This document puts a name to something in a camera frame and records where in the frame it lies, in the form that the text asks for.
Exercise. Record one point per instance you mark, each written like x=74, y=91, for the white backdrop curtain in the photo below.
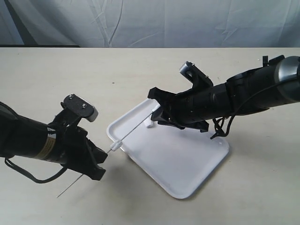
x=151, y=23

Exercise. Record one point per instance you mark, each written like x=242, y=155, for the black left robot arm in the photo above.
x=24, y=137

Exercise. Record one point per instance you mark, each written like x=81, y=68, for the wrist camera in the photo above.
x=81, y=107
x=199, y=80

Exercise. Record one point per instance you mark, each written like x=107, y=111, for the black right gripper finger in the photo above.
x=163, y=119
x=161, y=96

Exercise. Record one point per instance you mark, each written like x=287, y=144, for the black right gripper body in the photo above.
x=192, y=109

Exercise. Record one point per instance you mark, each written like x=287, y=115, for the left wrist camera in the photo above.
x=81, y=107

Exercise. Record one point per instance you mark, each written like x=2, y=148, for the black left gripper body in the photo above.
x=71, y=142

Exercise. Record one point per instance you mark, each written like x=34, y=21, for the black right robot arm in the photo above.
x=275, y=83

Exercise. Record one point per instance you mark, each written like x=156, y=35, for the white foam piece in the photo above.
x=148, y=123
x=115, y=145
x=155, y=108

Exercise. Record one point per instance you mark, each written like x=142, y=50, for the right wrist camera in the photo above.
x=199, y=80

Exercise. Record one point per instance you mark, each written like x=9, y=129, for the thin metal skewer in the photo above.
x=148, y=116

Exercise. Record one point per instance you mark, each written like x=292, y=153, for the white plastic tray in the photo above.
x=179, y=161

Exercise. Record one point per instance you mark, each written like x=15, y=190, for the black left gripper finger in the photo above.
x=91, y=170
x=98, y=154

